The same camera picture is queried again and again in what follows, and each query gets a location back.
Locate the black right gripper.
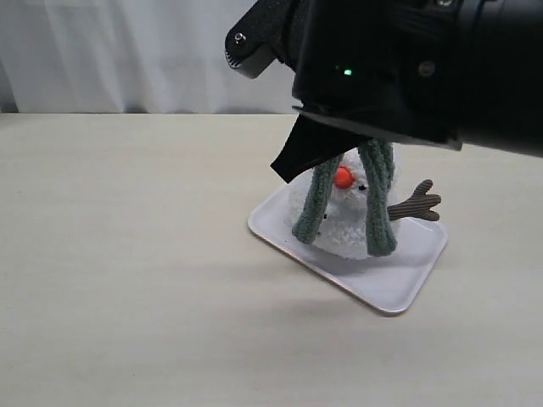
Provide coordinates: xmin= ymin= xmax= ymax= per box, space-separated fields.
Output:
xmin=271 ymin=0 xmax=463 ymax=183

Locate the white plush snowman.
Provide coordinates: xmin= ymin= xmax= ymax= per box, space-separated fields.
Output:
xmin=288 ymin=147 xmax=442 ymax=259

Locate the white rectangular tray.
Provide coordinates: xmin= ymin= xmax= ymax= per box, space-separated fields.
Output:
xmin=247 ymin=186 xmax=449 ymax=316

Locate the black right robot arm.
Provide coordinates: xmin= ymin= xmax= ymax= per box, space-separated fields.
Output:
xmin=271 ymin=0 xmax=542 ymax=181

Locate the white curtain backdrop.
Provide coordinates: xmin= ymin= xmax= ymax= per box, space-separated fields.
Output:
xmin=1 ymin=1 xmax=293 ymax=114

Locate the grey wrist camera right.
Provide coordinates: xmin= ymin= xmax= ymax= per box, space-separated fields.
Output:
xmin=224 ymin=0 xmax=299 ymax=79

